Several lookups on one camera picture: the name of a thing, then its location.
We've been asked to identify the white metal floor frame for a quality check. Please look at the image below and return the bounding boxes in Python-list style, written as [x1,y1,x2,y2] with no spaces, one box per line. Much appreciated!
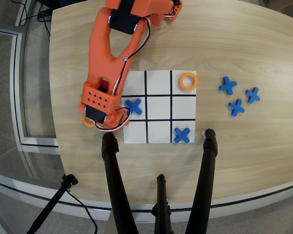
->
[0,26,60,149]

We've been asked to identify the thin black tripod leg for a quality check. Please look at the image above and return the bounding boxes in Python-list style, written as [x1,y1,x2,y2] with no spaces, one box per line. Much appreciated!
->
[151,173,173,234]

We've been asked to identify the blue foam cross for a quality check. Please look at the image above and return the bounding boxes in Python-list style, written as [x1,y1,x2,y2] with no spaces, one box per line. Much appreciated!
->
[125,98,144,117]
[173,127,191,144]
[245,87,261,104]
[218,76,238,96]
[228,98,246,117]

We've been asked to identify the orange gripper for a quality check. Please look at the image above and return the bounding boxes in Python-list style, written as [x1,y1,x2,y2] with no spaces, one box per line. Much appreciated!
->
[78,102,132,133]

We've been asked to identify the black floor cables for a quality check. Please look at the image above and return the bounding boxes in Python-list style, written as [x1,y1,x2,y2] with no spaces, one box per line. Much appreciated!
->
[14,0,52,37]

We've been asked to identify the thick black tripod leg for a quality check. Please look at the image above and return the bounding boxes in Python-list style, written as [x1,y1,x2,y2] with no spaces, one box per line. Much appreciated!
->
[184,128,219,234]
[101,132,140,234]

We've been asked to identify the small white paper tag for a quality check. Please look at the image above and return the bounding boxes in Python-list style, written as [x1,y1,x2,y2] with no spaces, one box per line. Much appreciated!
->
[201,127,212,140]

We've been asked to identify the slim black light stand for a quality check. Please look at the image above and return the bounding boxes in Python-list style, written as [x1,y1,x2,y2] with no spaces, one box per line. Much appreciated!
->
[26,174,79,234]

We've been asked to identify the white tic-tac-toe grid sheet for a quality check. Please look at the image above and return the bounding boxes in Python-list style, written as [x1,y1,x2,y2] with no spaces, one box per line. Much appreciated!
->
[120,70,197,144]

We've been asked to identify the black stand cable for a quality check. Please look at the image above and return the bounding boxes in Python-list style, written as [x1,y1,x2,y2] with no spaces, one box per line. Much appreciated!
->
[65,189,99,234]

